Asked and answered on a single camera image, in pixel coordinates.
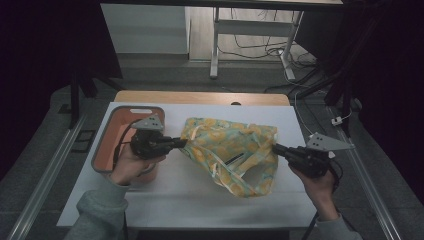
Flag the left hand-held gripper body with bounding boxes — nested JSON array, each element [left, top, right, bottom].
[[129, 113, 175, 161]]

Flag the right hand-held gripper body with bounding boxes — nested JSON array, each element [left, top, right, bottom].
[[287, 132, 356, 179]]

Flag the orange basket with grey rim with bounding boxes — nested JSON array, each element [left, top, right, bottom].
[[90, 105, 166, 185]]

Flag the floral yellow green cloth bag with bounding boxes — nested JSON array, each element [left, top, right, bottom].
[[179, 116, 279, 199]]

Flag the person's left hand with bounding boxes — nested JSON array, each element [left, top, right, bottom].
[[109, 145, 166, 187]]

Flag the person's right hand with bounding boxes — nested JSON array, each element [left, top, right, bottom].
[[288, 165, 339, 222]]

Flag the white table mat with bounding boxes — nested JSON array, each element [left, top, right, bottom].
[[56, 101, 318, 230]]

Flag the black metal stand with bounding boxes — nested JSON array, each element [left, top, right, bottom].
[[293, 19, 366, 138], [67, 59, 125, 130]]

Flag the right hand-held gripper black cable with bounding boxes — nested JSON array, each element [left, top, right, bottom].
[[300, 159, 345, 240]]

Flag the hand-held gripper black cable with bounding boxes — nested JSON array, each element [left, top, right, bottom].
[[112, 118, 145, 172], [300, 159, 345, 240]]

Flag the left hand-held gripper black cable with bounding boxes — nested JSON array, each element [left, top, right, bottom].
[[112, 118, 145, 172]]

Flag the white power cable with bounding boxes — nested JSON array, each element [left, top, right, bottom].
[[283, 64, 322, 138]]

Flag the aluminium rail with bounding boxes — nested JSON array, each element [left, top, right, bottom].
[[327, 106, 403, 240], [6, 113, 88, 240]]

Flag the black floor cables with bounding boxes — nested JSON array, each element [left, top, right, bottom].
[[218, 8, 318, 69]]

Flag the white metal desk frame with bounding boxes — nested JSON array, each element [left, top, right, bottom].
[[209, 6, 305, 81]]

